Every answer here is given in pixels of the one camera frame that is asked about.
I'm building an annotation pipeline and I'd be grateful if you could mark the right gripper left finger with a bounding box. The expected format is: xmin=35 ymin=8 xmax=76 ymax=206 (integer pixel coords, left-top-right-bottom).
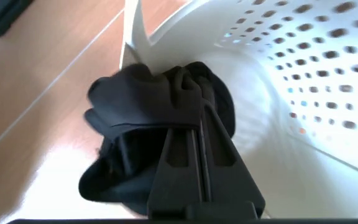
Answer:
xmin=147 ymin=129 xmax=203 ymax=218

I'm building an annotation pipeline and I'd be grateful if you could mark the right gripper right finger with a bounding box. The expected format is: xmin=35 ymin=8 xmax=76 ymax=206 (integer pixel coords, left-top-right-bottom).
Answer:
xmin=199 ymin=102 xmax=265 ymax=218

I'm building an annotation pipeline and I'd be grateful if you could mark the heap of clothes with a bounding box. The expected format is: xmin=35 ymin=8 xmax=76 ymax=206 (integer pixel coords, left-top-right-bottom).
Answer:
xmin=78 ymin=61 xmax=236 ymax=215

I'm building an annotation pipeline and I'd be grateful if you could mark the white laundry basket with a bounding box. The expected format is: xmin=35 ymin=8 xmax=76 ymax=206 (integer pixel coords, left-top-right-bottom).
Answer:
xmin=119 ymin=0 xmax=358 ymax=218

